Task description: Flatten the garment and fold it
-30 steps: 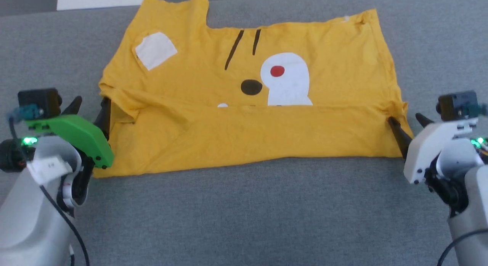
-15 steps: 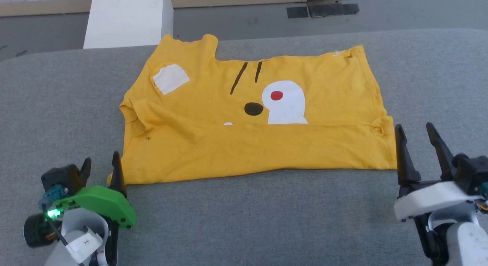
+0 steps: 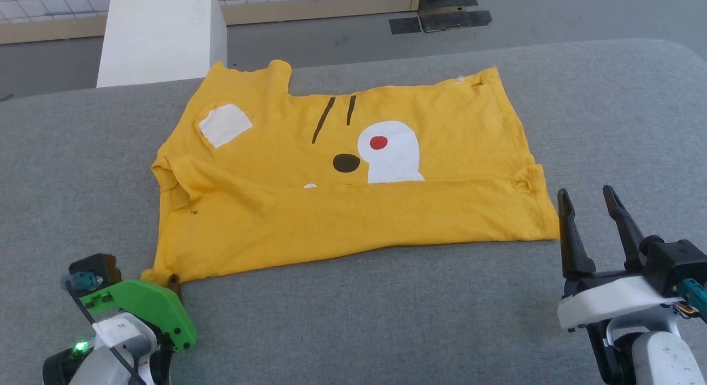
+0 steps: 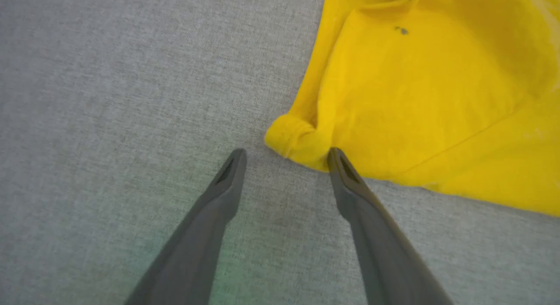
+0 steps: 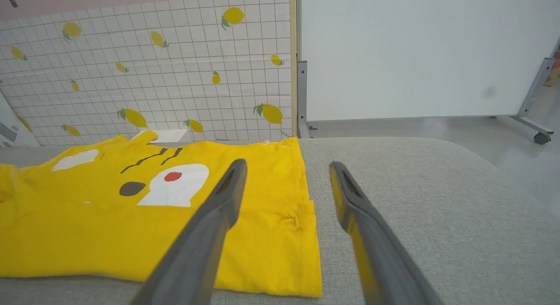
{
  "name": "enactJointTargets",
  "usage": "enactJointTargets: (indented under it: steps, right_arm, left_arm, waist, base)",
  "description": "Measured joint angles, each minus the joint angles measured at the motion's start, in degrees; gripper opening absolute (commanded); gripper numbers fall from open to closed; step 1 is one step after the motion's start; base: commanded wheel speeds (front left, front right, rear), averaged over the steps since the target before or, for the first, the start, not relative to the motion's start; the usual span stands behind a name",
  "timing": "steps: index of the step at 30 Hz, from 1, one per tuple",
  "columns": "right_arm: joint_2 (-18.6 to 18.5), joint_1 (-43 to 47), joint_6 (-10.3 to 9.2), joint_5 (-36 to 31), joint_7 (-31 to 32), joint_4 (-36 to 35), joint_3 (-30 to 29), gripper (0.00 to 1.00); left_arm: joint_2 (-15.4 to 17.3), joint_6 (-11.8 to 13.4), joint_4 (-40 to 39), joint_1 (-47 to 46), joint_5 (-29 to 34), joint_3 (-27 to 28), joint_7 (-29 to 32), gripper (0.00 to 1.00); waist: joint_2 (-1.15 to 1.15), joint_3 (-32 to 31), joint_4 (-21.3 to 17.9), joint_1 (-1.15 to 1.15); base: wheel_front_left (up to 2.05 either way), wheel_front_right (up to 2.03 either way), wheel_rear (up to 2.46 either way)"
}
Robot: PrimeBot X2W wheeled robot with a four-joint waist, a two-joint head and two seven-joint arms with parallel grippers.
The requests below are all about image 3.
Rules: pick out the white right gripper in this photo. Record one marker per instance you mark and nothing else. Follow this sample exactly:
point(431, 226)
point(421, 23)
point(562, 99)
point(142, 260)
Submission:
point(613, 299)

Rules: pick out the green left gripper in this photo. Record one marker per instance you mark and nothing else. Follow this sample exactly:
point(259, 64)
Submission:
point(149, 307)

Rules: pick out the yellow bear face t-shirt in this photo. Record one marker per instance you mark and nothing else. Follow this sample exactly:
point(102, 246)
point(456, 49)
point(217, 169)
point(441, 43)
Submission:
point(353, 208)

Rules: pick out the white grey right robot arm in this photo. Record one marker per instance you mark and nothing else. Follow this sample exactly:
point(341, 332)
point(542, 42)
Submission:
point(657, 354)

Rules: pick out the white rectangular box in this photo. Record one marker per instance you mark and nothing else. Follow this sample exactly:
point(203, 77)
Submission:
point(160, 37)

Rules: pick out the long black floor mat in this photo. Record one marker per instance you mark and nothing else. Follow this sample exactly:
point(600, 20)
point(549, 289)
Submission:
point(455, 20)

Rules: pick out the black mat with wood edge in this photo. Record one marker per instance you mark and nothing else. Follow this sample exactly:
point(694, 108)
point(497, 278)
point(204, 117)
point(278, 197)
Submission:
point(450, 0)

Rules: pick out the small black floor mat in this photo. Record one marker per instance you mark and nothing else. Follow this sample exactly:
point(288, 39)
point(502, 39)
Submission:
point(405, 25)

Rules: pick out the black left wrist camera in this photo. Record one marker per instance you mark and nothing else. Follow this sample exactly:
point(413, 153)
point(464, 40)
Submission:
point(96, 268)

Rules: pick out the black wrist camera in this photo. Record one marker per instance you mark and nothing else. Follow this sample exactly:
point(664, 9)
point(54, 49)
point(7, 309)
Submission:
point(96, 268)
point(676, 260)

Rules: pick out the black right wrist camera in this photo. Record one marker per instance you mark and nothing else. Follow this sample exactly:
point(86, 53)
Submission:
point(676, 260)

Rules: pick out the teal left camera connector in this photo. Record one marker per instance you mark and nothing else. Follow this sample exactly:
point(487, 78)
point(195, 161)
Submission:
point(85, 281)

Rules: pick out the teal camera connector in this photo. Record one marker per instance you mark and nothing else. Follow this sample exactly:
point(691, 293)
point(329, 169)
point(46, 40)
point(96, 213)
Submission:
point(85, 281)
point(695, 296)

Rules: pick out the teal right camera connector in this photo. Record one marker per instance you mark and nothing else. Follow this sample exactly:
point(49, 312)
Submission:
point(695, 296)

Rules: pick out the wooden frame net fence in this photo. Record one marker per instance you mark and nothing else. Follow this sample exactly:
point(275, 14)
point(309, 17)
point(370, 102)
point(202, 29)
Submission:
point(309, 9)

